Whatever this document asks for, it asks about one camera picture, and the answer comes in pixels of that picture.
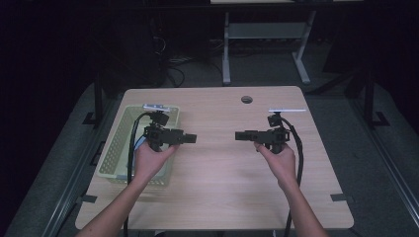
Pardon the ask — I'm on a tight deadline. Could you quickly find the tangle of floor cables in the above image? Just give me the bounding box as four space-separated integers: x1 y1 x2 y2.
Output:
149 18 225 89

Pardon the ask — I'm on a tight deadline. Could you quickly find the white metal table frame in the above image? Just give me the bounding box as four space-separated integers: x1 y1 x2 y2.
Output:
210 0 365 86

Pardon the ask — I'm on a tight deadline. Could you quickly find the black tape strip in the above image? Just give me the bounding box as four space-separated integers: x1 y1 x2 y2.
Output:
76 194 99 204
330 193 356 202

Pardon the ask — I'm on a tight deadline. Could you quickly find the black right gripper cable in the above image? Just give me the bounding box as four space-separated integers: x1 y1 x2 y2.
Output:
280 117 304 237

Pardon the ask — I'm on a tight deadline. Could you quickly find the pale yellow plastic basket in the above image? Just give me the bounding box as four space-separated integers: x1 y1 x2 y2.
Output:
96 104 181 188

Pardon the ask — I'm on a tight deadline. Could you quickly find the person's right hand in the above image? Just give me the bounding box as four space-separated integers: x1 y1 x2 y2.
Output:
253 141 298 192

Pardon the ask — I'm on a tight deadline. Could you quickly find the person's left hand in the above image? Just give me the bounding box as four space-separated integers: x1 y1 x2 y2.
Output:
132 142 180 186

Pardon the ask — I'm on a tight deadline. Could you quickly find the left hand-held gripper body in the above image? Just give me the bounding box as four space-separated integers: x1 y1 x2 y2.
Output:
142 104 186 153

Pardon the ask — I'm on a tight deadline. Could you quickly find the aluminium floor rail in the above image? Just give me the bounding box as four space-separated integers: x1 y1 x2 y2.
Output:
41 95 120 237
349 97 419 228

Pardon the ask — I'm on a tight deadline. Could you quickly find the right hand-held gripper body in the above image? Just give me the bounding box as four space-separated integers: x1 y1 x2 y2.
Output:
249 108 307 155

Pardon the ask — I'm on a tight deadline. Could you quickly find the black metal stand post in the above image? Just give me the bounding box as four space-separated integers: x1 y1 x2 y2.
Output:
362 67 390 130
82 70 105 128

